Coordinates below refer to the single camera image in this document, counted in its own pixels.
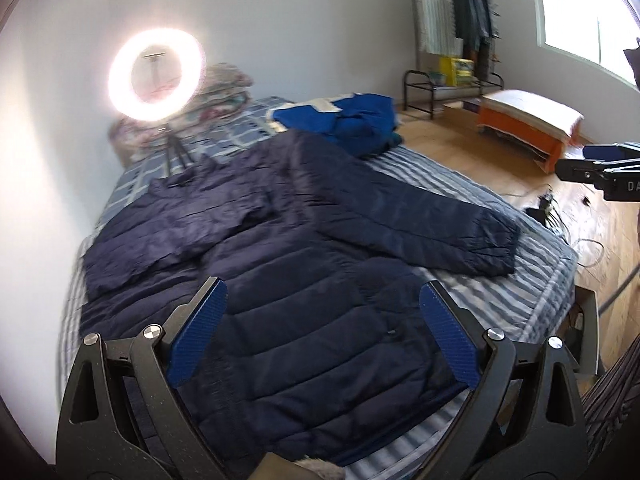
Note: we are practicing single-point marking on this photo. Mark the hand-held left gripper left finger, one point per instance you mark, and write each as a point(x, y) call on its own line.
point(197, 330)

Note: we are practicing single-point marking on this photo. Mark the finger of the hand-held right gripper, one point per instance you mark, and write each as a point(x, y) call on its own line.
point(600, 151)
point(575, 170)

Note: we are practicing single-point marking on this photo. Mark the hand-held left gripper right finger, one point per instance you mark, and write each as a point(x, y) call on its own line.
point(450, 335)

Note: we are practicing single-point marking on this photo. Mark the navy puffer jacket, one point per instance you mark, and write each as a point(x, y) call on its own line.
point(300, 260)

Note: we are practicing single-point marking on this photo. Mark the black clothes rack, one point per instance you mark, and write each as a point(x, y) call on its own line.
point(492, 20)

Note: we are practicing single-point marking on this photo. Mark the dark hanging clothes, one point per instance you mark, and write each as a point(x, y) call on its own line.
point(472, 10)

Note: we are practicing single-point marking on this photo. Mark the black power strip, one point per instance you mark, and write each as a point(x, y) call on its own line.
point(542, 207)

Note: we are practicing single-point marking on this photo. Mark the bed with striped sheet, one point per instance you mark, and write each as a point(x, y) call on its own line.
point(500, 300)

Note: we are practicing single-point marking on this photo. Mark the orange stool with white cushion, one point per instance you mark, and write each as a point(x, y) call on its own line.
point(505, 122)

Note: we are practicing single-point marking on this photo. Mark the purple box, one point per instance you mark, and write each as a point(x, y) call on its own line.
point(472, 105)

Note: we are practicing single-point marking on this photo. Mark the window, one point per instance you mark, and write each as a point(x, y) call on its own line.
point(575, 10)

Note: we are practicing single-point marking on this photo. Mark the yellow box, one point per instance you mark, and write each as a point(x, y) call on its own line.
point(457, 70)

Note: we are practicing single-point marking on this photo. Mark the small teal container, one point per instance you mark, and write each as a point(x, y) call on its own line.
point(435, 78)

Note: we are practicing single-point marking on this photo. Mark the beige furry garment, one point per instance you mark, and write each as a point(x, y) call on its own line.
point(300, 467)

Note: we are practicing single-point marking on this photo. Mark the black metal shoe rack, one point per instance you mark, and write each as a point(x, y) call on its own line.
point(417, 90)

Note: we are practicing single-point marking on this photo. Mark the person's dark ribbed clothing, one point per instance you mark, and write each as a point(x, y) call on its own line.
point(615, 400)

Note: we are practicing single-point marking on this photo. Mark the black tripod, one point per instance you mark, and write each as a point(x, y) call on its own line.
point(175, 147)

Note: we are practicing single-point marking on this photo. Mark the blue checked blanket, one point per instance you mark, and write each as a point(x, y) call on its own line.
point(225, 140)

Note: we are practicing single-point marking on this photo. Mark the green striped towel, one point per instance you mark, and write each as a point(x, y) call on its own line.
point(435, 10)

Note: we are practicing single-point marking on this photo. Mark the bright blue jacket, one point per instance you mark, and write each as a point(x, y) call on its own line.
point(360, 120)

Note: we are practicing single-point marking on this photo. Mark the floral quilt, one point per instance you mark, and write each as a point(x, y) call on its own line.
point(225, 90)

